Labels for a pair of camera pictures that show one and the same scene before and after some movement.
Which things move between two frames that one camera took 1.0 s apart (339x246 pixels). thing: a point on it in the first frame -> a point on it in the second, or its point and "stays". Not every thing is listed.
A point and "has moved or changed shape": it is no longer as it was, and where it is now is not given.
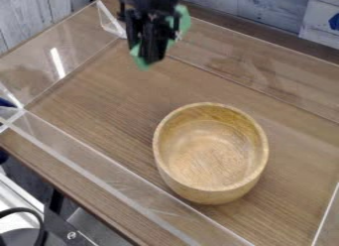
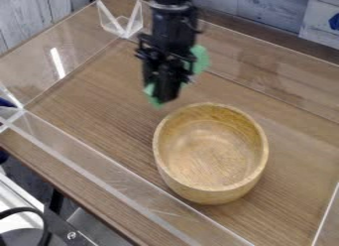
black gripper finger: (154, 41) -> (170, 79)
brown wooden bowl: (211, 148) stays
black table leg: (56, 201) stays
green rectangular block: (182, 29) has moved or changed shape
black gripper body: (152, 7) -> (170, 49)
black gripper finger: (132, 28) -> (151, 68)
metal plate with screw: (57, 226) stays
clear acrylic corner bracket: (108, 22) stays
